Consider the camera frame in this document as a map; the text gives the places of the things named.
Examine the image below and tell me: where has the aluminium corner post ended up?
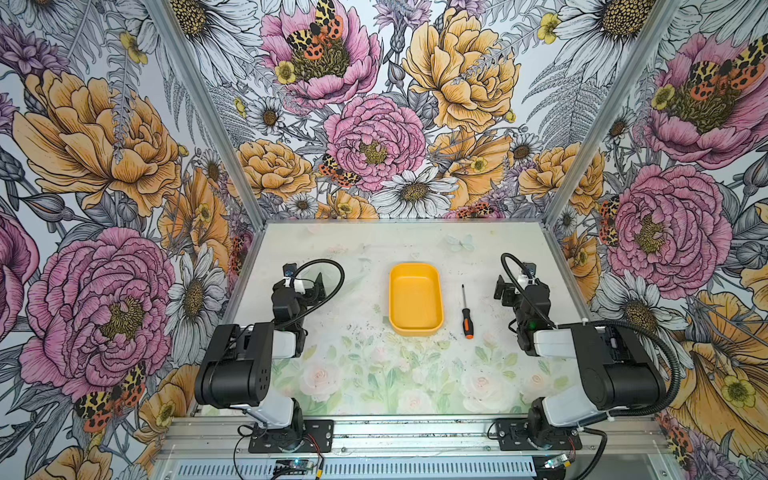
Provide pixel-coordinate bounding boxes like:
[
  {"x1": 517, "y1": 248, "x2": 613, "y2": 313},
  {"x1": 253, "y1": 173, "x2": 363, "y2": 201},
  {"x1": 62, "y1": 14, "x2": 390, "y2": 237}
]
[
  {"x1": 147, "y1": 1, "x2": 266, "y2": 233},
  {"x1": 542, "y1": 1, "x2": 680, "y2": 231}
]

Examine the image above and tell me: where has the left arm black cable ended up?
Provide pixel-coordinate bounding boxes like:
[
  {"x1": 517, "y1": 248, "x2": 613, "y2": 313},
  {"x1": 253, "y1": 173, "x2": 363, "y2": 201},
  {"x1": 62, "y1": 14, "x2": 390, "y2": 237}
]
[{"x1": 277, "y1": 258, "x2": 347, "y2": 331}]

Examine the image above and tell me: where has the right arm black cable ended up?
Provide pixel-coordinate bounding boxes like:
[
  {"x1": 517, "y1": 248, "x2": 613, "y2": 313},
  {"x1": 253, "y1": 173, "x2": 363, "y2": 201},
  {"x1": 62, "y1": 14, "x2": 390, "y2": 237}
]
[{"x1": 500, "y1": 252, "x2": 682, "y2": 418}]

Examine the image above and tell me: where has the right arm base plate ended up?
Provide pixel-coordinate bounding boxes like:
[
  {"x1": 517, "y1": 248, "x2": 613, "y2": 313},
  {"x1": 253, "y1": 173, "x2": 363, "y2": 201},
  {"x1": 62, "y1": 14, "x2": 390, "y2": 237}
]
[{"x1": 487, "y1": 418, "x2": 582, "y2": 451}]

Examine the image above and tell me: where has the green circuit board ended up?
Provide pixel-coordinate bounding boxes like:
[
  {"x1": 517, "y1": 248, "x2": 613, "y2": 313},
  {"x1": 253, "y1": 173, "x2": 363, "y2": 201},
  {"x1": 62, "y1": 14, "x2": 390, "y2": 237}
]
[
  {"x1": 272, "y1": 459, "x2": 317, "y2": 476},
  {"x1": 543, "y1": 453, "x2": 571, "y2": 469}
]

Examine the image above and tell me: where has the left green circuit board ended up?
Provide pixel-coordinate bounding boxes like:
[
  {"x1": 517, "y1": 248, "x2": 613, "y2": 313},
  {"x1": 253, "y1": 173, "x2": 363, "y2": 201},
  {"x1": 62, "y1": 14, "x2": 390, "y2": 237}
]
[{"x1": 272, "y1": 459, "x2": 317, "y2": 476}]

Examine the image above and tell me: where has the right green circuit board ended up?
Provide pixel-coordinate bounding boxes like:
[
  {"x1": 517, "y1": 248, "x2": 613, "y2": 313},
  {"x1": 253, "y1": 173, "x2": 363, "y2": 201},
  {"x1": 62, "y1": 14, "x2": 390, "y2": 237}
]
[{"x1": 543, "y1": 453, "x2": 571, "y2": 469}]

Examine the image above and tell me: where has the left aluminium corner post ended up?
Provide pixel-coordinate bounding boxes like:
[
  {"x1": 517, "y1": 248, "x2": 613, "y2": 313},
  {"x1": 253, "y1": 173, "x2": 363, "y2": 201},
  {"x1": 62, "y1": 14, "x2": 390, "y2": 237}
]
[{"x1": 147, "y1": 1, "x2": 266, "y2": 233}]

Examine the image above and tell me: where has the yellow plastic bin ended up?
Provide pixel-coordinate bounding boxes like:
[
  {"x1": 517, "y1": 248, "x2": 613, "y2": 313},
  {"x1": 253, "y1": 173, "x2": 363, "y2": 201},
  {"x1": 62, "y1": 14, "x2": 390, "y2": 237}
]
[{"x1": 388, "y1": 263, "x2": 444, "y2": 337}]

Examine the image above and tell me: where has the right aluminium corner post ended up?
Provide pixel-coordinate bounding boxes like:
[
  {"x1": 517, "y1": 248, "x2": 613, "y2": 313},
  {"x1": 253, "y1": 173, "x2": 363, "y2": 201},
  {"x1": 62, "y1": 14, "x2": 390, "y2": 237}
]
[{"x1": 542, "y1": 1, "x2": 680, "y2": 231}]

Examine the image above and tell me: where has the orange black screwdriver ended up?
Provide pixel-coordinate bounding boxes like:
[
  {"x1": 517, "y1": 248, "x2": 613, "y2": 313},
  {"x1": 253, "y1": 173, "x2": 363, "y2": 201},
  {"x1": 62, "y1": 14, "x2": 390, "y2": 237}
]
[{"x1": 461, "y1": 285, "x2": 474, "y2": 339}]

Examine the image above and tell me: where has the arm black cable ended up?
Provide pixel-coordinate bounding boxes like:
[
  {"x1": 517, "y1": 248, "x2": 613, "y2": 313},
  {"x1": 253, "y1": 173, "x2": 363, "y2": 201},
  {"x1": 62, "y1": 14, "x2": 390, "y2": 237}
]
[
  {"x1": 500, "y1": 252, "x2": 682, "y2": 418},
  {"x1": 277, "y1": 258, "x2": 347, "y2": 331}
]

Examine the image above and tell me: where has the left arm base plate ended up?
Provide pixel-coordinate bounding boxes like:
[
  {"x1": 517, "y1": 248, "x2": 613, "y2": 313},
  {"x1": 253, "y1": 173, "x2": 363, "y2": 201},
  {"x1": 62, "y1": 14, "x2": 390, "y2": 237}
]
[{"x1": 247, "y1": 420, "x2": 335, "y2": 454}]

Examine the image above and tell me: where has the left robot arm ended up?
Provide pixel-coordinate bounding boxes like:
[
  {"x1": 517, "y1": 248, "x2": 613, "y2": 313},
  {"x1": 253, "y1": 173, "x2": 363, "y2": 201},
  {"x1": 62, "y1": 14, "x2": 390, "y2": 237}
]
[{"x1": 194, "y1": 263, "x2": 326, "y2": 453}]

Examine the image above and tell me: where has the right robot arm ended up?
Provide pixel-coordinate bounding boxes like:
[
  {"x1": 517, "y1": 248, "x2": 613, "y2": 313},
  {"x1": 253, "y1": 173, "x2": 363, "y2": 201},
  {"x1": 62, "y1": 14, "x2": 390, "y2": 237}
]
[{"x1": 494, "y1": 253, "x2": 682, "y2": 449}]

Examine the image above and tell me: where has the aluminium front rail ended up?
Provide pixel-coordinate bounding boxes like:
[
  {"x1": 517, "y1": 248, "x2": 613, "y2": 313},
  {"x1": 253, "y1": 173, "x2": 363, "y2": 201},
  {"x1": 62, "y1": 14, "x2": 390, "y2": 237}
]
[{"x1": 158, "y1": 415, "x2": 667, "y2": 460}]

